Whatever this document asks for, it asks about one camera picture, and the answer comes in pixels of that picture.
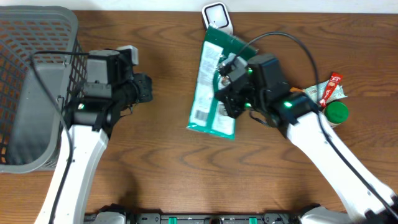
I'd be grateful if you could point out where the green 3M package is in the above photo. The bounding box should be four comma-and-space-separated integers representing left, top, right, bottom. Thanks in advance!
187, 27, 246, 139

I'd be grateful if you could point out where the light blue tissue pack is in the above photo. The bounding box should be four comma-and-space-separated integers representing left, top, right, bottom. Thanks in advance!
304, 81, 347, 103

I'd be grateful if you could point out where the red Nescafe stick sachet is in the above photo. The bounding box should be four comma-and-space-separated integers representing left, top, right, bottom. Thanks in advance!
319, 72, 343, 107

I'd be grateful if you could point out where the green lid white jar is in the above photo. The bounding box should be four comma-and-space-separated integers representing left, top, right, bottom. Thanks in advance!
323, 101, 349, 126

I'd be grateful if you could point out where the orange tissue pack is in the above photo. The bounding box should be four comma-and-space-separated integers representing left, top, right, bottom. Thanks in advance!
290, 87, 304, 92

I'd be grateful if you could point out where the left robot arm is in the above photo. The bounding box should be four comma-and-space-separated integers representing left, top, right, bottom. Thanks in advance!
35, 73, 153, 223

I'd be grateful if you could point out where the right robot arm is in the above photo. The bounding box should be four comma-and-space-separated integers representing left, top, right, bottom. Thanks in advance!
215, 85, 397, 223

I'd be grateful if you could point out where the white barcode scanner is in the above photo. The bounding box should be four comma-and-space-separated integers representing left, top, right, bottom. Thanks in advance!
201, 2, 234, 35

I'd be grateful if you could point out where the grey plastic shopping basket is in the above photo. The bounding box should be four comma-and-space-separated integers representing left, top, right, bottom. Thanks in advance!
1, 6, 86, 174

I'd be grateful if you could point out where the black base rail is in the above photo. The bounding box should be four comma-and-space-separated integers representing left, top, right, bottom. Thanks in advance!
83, 212, 300, 224

